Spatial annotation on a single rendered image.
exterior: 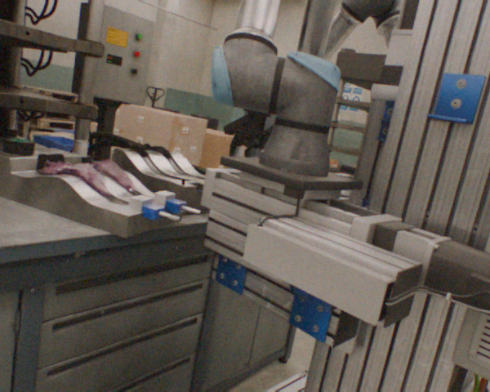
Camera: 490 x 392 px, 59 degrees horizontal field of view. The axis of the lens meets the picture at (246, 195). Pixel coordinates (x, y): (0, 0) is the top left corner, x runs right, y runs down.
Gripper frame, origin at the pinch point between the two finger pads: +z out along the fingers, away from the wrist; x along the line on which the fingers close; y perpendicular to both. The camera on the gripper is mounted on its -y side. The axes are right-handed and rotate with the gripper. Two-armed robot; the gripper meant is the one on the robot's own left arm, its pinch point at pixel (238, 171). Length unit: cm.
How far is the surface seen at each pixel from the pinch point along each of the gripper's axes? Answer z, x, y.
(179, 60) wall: -98, 502, -725
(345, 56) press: -100, 356, -206
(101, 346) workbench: 50, -40, -1
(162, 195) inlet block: 6.9, -29.7, 2.6
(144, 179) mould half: 8.3, -19.5, -22.3
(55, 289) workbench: 30, -55, 1
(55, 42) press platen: -31, -27, -83
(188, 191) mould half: 7.4, -16.4, -3.3
